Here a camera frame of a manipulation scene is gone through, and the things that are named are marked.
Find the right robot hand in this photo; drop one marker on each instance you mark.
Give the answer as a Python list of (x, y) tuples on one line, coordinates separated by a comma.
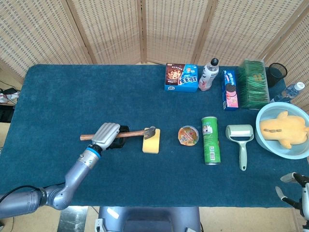
[(298, 191)]

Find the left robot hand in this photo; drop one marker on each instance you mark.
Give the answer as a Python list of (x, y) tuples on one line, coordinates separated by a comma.
[(107, 136)]

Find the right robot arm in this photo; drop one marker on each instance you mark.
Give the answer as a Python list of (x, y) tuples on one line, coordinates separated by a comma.
[(306, 223)]

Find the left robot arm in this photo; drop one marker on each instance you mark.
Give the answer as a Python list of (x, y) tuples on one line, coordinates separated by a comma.
[(60, 183)]

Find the robot base torso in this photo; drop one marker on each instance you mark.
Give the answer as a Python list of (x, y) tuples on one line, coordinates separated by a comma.
[(149, 218)]

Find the yellow sponge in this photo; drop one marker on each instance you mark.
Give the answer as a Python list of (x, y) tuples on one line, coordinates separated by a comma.
[(152, 145)]

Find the blue table cloth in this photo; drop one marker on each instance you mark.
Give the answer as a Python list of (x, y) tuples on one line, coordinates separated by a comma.
[(96, 96)]

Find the light blue basin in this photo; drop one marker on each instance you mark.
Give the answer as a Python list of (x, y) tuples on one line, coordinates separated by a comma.
[(265, 145)]

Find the yellow plush toy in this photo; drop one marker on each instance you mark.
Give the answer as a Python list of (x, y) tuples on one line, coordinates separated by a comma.
[(282, 129)]

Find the green lint roller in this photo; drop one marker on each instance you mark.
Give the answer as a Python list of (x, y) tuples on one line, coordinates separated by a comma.
[(240, 137)]

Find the instant noodle cup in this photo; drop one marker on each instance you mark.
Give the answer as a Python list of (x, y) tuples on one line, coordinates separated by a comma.
[(188, 136)]

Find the blue cookie box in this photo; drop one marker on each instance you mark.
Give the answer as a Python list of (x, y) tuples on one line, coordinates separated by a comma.
[(181, 77)]

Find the clear water bottle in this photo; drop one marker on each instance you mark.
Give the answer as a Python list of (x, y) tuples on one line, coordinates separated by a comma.
[(288, 93)]

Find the green chips can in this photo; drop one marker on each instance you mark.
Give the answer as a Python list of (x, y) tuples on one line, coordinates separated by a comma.
[(210, 140)]

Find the green tissue box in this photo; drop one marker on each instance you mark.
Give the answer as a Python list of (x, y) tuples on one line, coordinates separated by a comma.
[(253, 84)]

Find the white pink drink bottle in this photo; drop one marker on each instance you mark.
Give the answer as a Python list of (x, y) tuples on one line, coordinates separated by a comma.
[(207, 76)]

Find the woven folding screen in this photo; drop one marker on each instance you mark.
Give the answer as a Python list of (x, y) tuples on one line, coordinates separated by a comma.
[(154, 29)]

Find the black mesh pen holder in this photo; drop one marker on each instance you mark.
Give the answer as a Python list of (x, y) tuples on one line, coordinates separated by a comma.
[(276, 73)]

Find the blue pink oreo box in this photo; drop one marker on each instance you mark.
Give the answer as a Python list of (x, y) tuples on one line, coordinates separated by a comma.
[(229, 90)]

